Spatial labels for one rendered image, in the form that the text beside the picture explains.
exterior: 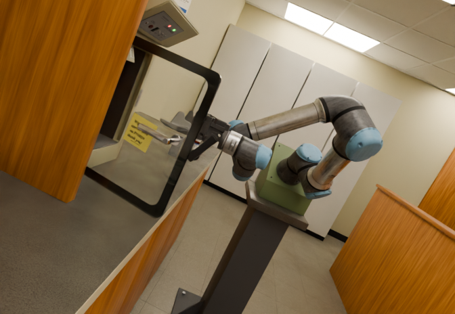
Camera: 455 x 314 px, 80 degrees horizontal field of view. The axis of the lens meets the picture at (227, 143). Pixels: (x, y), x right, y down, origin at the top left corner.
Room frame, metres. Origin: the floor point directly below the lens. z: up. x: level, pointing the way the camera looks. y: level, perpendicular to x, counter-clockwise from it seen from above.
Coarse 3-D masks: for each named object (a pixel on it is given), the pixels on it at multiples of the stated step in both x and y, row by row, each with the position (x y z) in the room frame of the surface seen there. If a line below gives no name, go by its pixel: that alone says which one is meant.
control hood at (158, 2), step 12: (156, 0) 0.70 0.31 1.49; (168, 0) 0.70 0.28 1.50; (144, 12) 0.71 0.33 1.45; (156, 12) 0.73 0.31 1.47; (168, 12) 0.76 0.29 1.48; (180, 12) 0.79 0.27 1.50; (180, 24) 0.87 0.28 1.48; (192, 24) 0.92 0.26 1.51; (180, 36) 0.96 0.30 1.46; (192, 36) 1.01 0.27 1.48
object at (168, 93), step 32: (128, 64) 0.70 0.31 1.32; (160, 64) 0.68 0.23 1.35; (192, 64) 0.66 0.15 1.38; (128, 96) 0.69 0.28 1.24; (160, 96) 0.67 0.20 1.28; (192, 96) 0.65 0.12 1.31; (160, 128) 0.66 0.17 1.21; (192, 128) 0.65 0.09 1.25; (96, 160) 0.69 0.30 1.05; (128, 160) 0.67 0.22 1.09; (160, 160) 0.66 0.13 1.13; (128, 192) 0.67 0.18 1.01; (160, 192) 0.65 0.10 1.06
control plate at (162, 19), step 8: (152, 16) 0.74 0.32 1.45; (160, 16) 0.76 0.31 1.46; (168, 16) 0.78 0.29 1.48; (144, 24) 0.76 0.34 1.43; (152, 24) 0.79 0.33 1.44; (160, 24) 0.81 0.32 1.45; (168, 24) 0.83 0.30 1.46; (176, 24) 0.85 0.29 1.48; (152, 32) 0.84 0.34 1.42; (160, 32) 0.86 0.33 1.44; (168, 32) 0.89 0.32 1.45; (176, 32) 0.91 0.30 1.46; (160, 40) 0.92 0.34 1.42
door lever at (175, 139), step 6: (138, 126) 0.62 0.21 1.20; (144, 126) 0.62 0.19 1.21; (144, 132) 0.62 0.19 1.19; (150, 132) 0.61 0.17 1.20; (156, 132) 0.61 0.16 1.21; (156, 138) 0.61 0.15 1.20; (162, 138) 0.61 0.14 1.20; (168, 138) 0.61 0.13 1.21; (174, 138) 0.64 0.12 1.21; (168, 144) 0.61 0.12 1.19; (174, 144) 0.65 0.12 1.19
